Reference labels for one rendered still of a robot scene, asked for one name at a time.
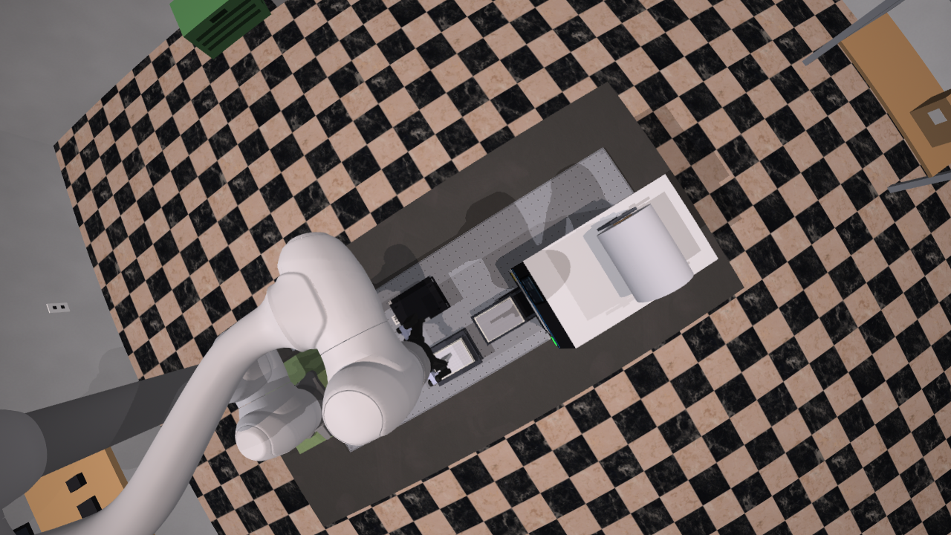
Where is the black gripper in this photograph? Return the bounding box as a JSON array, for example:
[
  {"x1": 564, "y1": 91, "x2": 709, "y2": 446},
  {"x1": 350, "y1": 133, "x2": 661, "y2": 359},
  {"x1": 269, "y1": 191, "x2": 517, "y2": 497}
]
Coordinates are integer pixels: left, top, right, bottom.
[{"x1": 396, "y1": 313, "x2": 452, "y2": 386}]

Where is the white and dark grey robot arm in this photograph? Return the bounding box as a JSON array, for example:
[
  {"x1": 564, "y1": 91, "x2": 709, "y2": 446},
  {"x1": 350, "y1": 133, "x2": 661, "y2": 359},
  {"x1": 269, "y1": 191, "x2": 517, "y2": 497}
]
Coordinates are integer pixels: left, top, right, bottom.
[{"x1": 0, "y1": 232, "x2": 431, "y2": 535}]

